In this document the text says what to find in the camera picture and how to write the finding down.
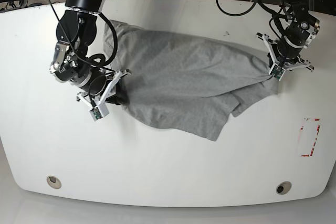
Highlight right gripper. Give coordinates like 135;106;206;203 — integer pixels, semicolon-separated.
106;83;129;105

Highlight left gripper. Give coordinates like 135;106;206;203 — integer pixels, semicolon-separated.
266;44;282;68

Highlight grey T-shirt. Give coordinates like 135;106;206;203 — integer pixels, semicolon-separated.
112;20;278;141

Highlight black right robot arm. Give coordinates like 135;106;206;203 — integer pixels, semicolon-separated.
50;0;118;106

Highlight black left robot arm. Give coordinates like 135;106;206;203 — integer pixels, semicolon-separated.
269;0;320;71

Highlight red tape rectangle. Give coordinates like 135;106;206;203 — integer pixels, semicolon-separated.
298;118;321;157

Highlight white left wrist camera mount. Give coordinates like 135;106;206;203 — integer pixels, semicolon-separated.
256;33;314;81

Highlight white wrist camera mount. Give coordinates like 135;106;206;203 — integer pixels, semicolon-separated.
256;33;314;81
76;69;131;121

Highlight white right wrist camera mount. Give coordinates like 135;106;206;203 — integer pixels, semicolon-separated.
76;69;131;121

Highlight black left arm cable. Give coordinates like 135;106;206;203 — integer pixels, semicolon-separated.
215;0;289;41

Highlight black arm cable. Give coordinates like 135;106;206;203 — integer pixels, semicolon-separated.
86;13;119;70
215;0;289;41

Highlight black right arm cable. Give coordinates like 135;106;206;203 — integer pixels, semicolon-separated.
86;13;119;70

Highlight left table cable grommet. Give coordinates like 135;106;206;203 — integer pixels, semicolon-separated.
47;176;61;189

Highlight table cable grommet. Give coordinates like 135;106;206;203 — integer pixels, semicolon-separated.
276;181;292;195
47;176;61;189

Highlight right table cable grommet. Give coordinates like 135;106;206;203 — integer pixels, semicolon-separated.
276;181;292;195

